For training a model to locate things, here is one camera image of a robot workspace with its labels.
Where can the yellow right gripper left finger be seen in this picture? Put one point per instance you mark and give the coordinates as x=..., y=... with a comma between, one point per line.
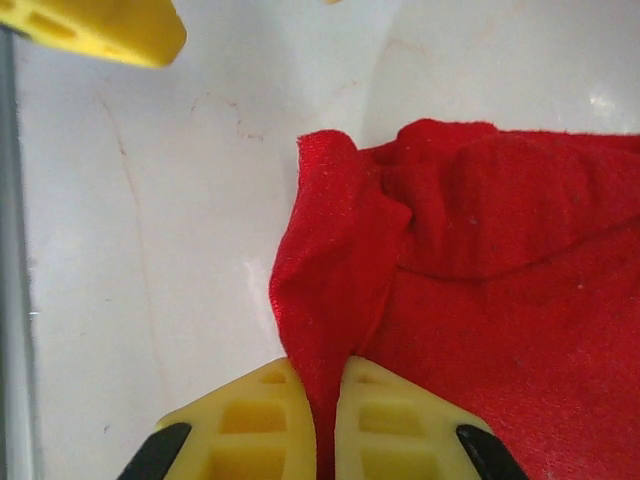
x=250, y=425

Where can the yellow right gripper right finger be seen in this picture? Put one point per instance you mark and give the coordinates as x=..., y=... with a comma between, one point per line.
x=400, y=430

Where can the red sock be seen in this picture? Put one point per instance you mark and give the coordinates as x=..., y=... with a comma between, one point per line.
x=475, y=300

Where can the aluminium front rail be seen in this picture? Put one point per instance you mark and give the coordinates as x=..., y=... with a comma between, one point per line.
x=12, y=250

